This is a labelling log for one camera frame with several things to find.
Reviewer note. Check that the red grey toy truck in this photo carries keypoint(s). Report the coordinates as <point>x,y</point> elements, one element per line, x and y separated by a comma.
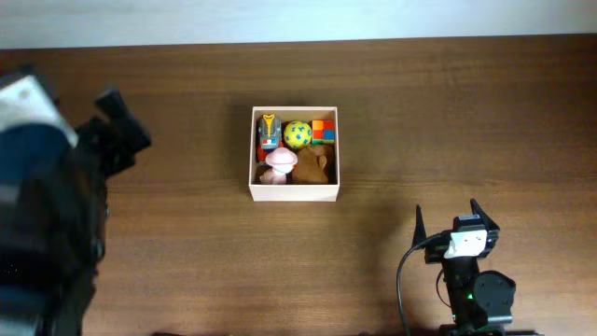
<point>269,136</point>

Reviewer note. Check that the white cardboard box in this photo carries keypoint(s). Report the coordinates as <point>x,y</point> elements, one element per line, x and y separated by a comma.
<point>292,192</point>

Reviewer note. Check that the white pink toy duck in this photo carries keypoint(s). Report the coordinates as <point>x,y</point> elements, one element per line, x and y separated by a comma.
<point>281,162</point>

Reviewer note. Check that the brown plush toy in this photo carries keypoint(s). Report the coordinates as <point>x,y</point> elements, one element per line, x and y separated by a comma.
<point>314,162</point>

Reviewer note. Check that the multicolour puzzle cube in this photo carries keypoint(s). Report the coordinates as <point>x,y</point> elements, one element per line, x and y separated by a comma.
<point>323,131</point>

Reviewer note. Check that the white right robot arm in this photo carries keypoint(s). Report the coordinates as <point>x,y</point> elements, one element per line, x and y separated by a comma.
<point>480,302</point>

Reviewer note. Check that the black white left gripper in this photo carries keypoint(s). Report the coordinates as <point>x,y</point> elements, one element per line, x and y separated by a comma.
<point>127,140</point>

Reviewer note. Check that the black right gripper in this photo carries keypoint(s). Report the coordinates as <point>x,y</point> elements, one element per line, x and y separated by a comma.
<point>492,232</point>

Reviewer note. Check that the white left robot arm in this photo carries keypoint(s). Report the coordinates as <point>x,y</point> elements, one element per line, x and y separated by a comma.
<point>54,202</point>

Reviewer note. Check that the yellow ball with dots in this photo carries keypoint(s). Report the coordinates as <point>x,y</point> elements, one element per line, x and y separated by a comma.
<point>297,134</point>

